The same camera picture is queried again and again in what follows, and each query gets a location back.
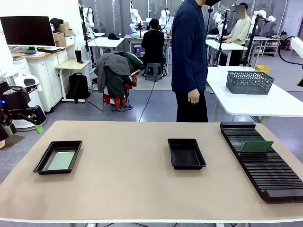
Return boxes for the person in cream shirt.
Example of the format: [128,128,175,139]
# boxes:
[222,2,251,67]

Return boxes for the seated person in black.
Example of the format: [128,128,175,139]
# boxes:
[141,18,166,78]

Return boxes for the black slotted board rack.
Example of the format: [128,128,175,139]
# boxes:
[220,121,303,203]

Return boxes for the grey plastic stool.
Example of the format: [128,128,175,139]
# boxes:
[144,62,163,82]

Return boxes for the white air purifier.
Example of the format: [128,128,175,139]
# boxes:
[11,56,47,132]

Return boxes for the black tripod stand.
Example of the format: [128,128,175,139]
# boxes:
[243,13,261,67]
[213,9,230,66]

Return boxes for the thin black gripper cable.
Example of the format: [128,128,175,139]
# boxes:
[277,35,303,70]

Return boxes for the grey plastic basket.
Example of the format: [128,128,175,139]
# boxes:
[226,70,275,96]

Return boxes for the person's right hand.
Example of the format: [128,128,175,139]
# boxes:
[187,90,201,105]

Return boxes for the navy sleeved right forearm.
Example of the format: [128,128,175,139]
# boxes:
[188,70,205,93]

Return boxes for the green circuit board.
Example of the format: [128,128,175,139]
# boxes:
[46,151,76,171]
[240,140,275,154]

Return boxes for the metal chair frame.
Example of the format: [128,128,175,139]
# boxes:
[89,78,105,112]

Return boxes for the small wood top table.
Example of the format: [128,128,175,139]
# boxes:
[55,60,92,104]

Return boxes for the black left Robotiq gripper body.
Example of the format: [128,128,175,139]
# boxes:
[0,87,31,120]

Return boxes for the white desk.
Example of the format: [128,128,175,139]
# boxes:
[205,39,248,67]
[87,37,125,69]

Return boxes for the white side table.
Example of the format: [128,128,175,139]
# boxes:
[205,66,303,123]

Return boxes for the wooden shelf rack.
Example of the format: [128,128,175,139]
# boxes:
[259,36,282,57]

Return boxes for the white cabinet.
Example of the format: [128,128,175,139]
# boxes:
[11,50,70,113]

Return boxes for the person in navy jacket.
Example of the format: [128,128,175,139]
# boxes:
[171,0,221,123]

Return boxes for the long black floor cable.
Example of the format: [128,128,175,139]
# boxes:
[140,23,175,122]

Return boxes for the pile of jackets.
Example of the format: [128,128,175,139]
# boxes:
[94,51,145,112]

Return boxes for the black ESD tray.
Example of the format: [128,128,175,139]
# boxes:
[33,140,83,175]
[167,138,207,170]

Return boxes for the black backpack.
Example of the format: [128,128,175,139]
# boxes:
[67,72,91,104]

